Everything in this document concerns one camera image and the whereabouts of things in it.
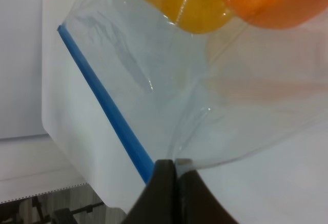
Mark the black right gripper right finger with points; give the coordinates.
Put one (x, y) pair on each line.
(197, 204)

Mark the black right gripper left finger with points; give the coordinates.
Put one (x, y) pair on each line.
(157, 203)

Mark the clear zip bag blue seal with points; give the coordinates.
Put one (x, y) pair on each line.
(201, 100)

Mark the yellow pear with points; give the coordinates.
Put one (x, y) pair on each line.
(194, 16)

